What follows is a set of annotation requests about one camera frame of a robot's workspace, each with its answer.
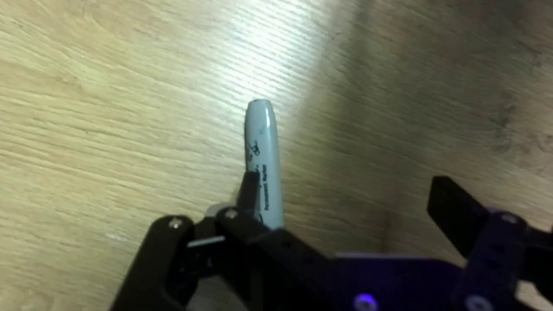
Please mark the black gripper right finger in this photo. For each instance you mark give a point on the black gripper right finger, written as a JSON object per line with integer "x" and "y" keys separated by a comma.
{"x": 502, "y": 249}

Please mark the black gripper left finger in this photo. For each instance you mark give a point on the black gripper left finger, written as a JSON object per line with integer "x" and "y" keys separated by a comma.
{"x": 269, "y": 270}

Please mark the green capped white marker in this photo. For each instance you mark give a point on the green capped white marker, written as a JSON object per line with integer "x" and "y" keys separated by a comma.
{"x": 264, "y": 157}

